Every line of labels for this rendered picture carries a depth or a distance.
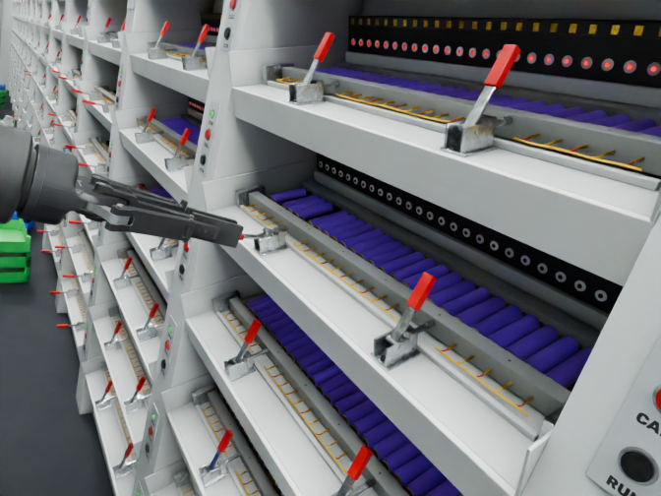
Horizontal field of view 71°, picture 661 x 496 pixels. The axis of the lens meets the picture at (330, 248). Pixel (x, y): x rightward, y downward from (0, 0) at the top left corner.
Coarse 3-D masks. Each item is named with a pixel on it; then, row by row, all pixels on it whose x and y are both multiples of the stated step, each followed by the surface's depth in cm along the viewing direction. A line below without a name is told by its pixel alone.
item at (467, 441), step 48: (240, 192) 76; (240, 240) 67; (432, 240) 60; (288, 288) 55; (336, 288) 55; (528, 288) 49; (336, 336) 48; (432, 336) 47; (384, 384) 42; (432, 384) 41; (480, 384) 41; (432, 432) 38; (480, 432) 36; (480, 480) 34
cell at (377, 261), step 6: (408, 246) 60; (390, 252) 59; (396, 252) 59; (402, 252) 59; (408, 252) 59; (372, 258) 57; (378, 258) 57; (384, 258) 57; (390, 258) 58; (396, 258) 58; (378, 264) 57
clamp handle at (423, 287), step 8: (424, 272) 43; (424, 280) 42; (432, 280) 42; (416, 288) 43; (424, 288) 42; (416, 296) 43; (424, 296) 42; (408, 304) 43; (416, 304) 42; (408, 312) 43; (400, 320) 43; (408, 320) 43; (400, 328) 43; (392, 336) 43; (400, 336) 43
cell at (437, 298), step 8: (464, 280) 52; (448, 288) 51; (456, 288) 51; (464, 288) 51; (472, 288) 52; (432, 296) 50; (440, 296) 50; (448, 296) 50; (456, 296) 51; (440, 304) 49
